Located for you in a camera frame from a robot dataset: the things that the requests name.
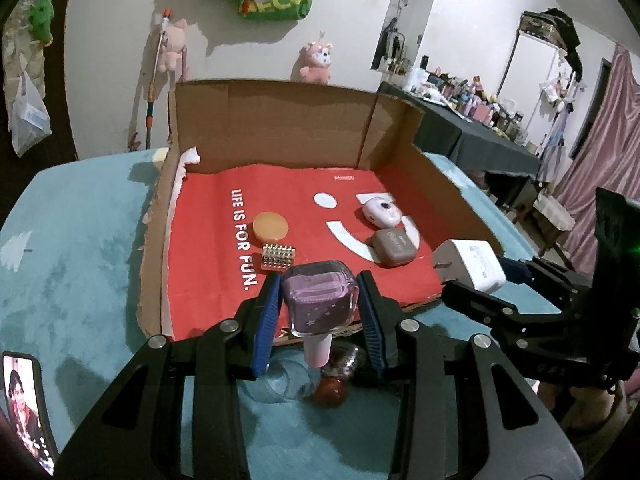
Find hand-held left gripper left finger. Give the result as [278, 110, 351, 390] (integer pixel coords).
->
[57, 272, 284, 480]

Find white charger plug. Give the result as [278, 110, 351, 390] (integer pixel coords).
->
[432, 238, 507, 293]

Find pink plush pig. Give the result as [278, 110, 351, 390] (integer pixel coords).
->
[155, 19, 191, 73]

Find row of cosmetics bottles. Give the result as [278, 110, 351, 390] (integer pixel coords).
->
[400, 52, 538, 153]

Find purple bottle with pink cap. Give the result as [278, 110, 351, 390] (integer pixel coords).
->
[281, 260, 362, 368]

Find dark wooden door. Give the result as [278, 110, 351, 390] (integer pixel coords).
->
[0, 0, 81, 166]

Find person's right hand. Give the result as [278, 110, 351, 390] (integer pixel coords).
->
[537, 382, 631, 433]

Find glitter bottle with brown cap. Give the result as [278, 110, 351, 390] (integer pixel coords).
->
[312, 345, 368, 409]

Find red printed paper liner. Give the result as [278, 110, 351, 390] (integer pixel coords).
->
[162, 162, 451, 341]

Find wall mirror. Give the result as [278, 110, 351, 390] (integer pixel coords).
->
[370, 0, 443, 73]

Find white plastic bag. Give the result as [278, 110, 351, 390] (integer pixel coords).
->
[9, 71, 53, 158]

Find stick with orange tip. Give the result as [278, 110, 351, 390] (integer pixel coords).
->
[127, 7, 173, 153]

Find clear glass cup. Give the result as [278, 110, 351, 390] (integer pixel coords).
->
[245, 360, 321, 403]

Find pink plush toy with horns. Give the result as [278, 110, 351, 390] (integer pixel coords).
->
[299, 32, 335, 86]

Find pink curtain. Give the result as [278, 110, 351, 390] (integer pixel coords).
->
[552, 42, 640, 281]

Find small cushioned stool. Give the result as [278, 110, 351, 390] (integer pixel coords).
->
[530, 192, 578, 266]

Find patterned storage bag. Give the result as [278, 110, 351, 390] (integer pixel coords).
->
[519, 10, 566, 41]

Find smartphone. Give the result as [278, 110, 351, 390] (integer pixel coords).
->
[0, 351, 60, 478]

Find black hanging clothes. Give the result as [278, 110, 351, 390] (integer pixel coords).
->
[545, 7, 585, 81]

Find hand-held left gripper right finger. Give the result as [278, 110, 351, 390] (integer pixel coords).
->
[355, 270, 587, 480]

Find cardboard box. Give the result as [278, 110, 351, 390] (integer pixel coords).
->
[137, 79, 506, 343]

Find green plush toy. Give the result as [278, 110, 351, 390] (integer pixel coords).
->
[27, 0, 55, 47]

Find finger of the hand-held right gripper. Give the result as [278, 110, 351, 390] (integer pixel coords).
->
[440, 280, 572, 357]
[497, 255, 596, 307]

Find table with black cloth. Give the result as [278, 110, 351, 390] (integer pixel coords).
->
[377, 80, 543, 211]

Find silver studded cylinder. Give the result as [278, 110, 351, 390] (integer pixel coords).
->
[261, 243, 297, 273]

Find orange round disc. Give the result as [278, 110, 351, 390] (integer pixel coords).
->
[252, 211, 291, 241]

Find white garment rack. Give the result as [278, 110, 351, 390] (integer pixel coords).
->
[515, 10, 586, 181]

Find beige hanging organizer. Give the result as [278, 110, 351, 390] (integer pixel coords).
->
[0, 0, 53, 111]

